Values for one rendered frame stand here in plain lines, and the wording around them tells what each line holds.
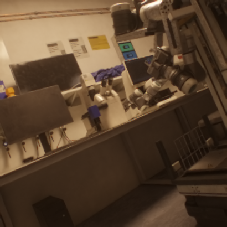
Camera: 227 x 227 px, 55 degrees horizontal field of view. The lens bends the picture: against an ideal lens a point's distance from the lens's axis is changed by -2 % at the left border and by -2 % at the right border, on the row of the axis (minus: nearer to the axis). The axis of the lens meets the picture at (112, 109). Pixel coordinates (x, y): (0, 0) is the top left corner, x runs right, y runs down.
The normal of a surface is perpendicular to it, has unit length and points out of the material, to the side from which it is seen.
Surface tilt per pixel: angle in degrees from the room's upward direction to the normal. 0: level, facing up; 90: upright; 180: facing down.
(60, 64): 86
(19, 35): 90
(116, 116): 91
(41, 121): 86
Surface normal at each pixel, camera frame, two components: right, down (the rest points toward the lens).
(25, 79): 0.45, -0.33
